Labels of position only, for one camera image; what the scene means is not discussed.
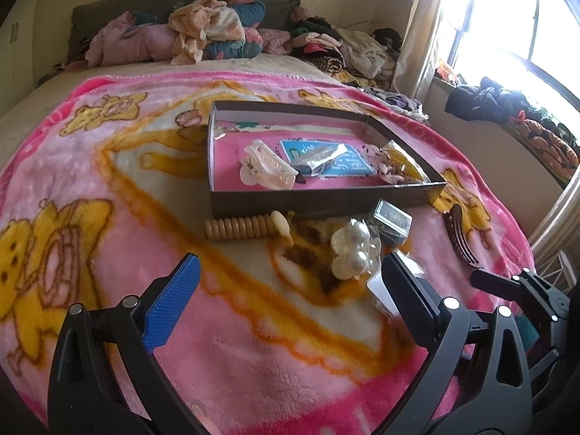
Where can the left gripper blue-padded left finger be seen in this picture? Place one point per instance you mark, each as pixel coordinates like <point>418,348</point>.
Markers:
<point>161,305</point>

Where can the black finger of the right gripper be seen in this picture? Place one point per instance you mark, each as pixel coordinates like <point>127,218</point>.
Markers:
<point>536,298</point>

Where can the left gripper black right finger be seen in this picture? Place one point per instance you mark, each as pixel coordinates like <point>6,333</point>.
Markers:
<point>427,318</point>

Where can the white pearl hair accessory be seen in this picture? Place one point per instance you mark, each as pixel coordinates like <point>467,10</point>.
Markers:
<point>357,251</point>

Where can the clear box of rhinestone clips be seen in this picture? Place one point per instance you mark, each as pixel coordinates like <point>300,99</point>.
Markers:
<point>393,224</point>

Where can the yellow item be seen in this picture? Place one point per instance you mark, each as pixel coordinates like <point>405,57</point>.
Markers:
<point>403,163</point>

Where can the white plastic claw clip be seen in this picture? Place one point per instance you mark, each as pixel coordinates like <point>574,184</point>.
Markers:
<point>263,167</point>

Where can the orange patterned cloth on sill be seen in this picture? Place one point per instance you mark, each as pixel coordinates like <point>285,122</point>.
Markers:
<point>552,150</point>

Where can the pink cartoon fleece blanket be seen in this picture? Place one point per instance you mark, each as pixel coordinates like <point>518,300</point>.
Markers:
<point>104,187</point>

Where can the black jacket on windowsill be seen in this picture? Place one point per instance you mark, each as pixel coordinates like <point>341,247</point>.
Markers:
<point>489,101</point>

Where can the dark shallow cardboard box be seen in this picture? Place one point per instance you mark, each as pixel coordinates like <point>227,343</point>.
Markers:
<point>316,203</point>

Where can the beige bed sheet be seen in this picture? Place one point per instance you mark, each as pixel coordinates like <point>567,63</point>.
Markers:
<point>136,72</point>

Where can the cream curtain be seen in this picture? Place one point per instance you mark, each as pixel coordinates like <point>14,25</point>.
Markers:
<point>415,67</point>

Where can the pile of assorted clothes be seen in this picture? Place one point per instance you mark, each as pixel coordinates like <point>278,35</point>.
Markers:
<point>347,54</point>

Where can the pink pillow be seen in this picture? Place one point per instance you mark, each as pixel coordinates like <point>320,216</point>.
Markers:
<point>127,45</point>

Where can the cream built-in wardrobe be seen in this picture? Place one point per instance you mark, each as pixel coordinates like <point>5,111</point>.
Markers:
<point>17,79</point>

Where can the pink fluffy cushion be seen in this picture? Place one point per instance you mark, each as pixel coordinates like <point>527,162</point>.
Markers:
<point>276,41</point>

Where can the orange floral crumpled cloth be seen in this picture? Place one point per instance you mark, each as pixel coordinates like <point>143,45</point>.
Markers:
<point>200,23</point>

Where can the dark green headboard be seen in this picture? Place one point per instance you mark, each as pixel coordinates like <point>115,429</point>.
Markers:
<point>88,19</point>

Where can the dark blue floral quilt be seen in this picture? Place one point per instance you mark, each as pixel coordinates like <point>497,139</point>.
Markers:
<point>188,32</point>

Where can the window with dark frame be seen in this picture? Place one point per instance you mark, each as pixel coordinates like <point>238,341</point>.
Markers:
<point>527,45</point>

